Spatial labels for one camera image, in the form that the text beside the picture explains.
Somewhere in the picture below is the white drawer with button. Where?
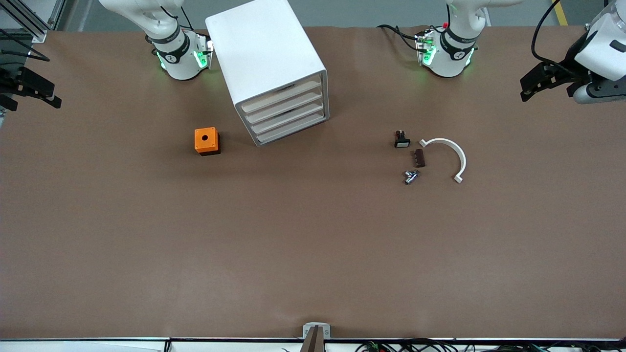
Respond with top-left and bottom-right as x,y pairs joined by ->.
242,73 -> 324,114

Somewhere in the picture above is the white drawer cabinet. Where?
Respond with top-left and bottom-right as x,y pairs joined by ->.
205,0 -> 331,147

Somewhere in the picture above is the white closed drawer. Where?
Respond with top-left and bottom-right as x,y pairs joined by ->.
254,111 -> 328,146
249,100 -> 326,135
246,88 -> 325,124

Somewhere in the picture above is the white semicircular clamp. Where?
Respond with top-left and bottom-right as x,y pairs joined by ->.
419,138 -> 467,184

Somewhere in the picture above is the orange box with hole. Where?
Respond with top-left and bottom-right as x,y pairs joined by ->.
194,127 -> 221,156

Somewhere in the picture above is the white panel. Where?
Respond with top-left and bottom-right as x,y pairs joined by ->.
0,340 -> 165,352

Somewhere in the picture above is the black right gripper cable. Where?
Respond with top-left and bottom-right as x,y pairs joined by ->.
0,28 -> 51,63

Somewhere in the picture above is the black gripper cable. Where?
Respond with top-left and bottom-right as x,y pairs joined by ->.
0,28 -> 51,63
532,0 -> 580,76

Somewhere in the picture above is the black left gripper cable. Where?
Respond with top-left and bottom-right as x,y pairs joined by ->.
532,0 -> 580,76

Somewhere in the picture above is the aluminium frame profile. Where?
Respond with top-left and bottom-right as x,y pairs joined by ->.
0,0 -> 67,44

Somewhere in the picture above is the black left base cable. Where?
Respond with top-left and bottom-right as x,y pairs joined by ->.
376,24 -> 422,52

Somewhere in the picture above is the black cable bundle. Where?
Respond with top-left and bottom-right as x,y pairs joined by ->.
355,338 -> 626,352

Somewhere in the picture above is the grey metal bracket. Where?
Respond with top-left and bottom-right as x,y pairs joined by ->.
303,322 -> 332,339

